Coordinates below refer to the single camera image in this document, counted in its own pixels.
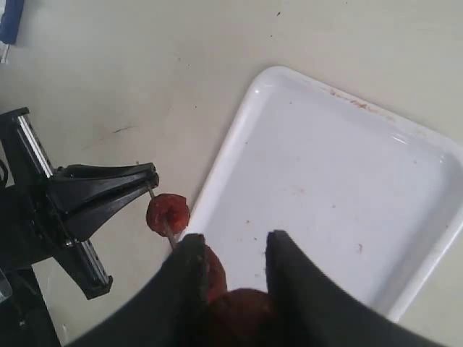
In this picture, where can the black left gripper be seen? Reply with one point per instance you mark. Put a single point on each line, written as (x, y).
(81, 198)

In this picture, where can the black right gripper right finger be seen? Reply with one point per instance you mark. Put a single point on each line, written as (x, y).
(313, 311)

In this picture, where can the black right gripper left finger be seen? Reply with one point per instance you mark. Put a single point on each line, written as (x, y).
(165, 311)

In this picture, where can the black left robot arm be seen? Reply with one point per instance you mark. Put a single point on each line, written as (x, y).
(25, 320)

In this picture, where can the white rectangular tray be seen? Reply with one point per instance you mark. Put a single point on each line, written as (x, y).
(373, 199)

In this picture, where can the blue object at edge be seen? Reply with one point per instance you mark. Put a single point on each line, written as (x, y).
(11, 15)

